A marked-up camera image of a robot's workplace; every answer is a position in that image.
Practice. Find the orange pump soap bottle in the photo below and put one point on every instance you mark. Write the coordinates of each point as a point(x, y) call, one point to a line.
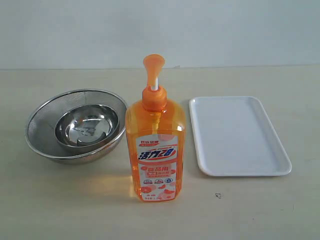
point(155, 130)

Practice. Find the small stainless steel bowl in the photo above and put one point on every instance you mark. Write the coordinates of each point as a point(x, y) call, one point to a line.
point(87, 127)

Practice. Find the steel mesh colander bowl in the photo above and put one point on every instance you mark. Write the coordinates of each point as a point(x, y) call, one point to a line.
point(40, 130)

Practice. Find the white rectangular plastic tray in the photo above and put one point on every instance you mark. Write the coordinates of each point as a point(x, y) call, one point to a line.
point(234, 137)

